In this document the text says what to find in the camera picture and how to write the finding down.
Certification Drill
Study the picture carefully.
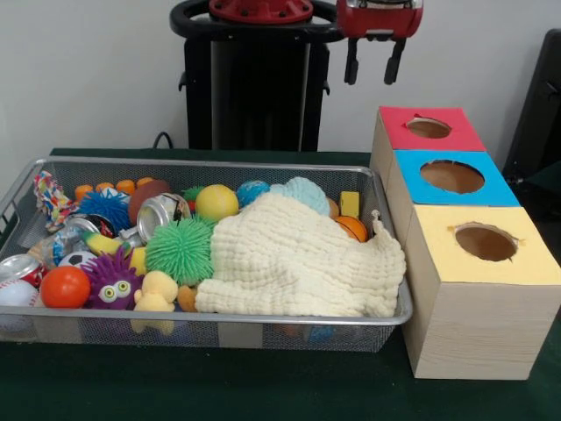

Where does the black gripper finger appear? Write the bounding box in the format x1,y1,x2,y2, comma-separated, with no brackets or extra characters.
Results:
383,41,407,86
344,37,362,86

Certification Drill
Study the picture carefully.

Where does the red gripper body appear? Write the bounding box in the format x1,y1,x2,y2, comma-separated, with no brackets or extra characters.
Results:
336,0,425,45

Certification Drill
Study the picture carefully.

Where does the multicoloured rope toy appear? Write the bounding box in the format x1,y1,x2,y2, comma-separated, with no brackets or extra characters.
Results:
33,170,80,233

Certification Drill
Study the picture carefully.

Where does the wooden three-hole box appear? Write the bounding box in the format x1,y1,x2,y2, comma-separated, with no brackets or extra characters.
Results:
369,105,561,381

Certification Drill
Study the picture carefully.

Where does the silver mesh bin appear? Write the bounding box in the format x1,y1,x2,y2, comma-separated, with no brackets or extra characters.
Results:
0,156,414,354

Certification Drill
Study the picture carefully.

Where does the light blue fluffy cloth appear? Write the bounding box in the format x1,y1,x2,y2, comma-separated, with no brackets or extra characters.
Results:
269,176,331,218

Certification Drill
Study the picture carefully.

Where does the yellow smooth ball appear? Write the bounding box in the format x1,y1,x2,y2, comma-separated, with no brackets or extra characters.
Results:
195,183,240,220

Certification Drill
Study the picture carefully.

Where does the dark green table cloth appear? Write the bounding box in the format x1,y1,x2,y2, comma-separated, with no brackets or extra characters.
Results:
0,147,561,421
521,161,561,211

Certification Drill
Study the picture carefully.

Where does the cream muslin cloth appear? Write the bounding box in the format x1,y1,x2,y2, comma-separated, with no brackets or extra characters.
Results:
195,192,408,319

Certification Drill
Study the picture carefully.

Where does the brown toy football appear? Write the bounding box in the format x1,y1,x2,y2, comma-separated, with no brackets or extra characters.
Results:
128,178,172,225

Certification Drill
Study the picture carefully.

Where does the green spiky rubber ball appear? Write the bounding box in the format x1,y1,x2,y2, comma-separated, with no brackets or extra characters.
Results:
145,217,217,287

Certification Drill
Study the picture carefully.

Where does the blue spiky rubber ball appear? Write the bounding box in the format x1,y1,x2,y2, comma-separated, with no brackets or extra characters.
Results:
78,189,135,232

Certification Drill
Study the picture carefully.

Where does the yellow plush duck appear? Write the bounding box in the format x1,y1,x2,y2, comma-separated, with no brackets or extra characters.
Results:
133,270,180,313

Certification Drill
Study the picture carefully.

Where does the purple spiky monster toy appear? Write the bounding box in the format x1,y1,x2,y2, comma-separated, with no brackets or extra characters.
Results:
81,250,145,311

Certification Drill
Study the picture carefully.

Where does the orange smooth ball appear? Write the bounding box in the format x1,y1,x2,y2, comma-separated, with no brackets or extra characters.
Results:
39,265,92,309

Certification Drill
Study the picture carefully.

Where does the white baseball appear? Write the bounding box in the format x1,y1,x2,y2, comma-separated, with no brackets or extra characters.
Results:
0,278,40,308

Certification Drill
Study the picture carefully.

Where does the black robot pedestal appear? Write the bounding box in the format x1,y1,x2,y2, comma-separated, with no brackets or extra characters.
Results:
169,0,350,153

